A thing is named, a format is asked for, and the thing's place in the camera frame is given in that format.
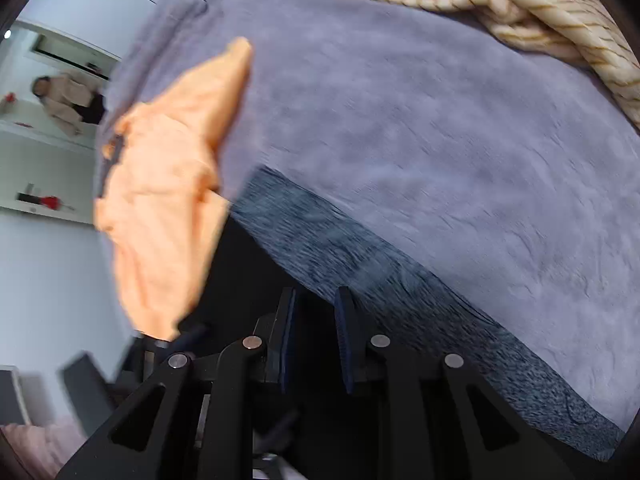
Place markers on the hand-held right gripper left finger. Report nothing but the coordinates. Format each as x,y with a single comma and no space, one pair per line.
287,345

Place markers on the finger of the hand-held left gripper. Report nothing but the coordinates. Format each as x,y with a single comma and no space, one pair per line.
185,337

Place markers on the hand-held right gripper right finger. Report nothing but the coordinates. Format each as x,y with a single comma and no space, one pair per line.
345,345

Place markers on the black grey patterned pants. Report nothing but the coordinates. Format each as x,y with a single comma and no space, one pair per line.
375,270

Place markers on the orange cloth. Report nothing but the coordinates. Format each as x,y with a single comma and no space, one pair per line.
165,185

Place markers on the pink quilt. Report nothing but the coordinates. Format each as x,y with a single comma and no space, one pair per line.
35,450

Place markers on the purple fleece blanket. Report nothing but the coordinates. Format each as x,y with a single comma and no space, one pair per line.
400,110

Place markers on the white wardrobe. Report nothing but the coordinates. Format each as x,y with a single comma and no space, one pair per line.
90,5

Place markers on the beige striped blanket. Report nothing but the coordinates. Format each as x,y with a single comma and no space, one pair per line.
525,5

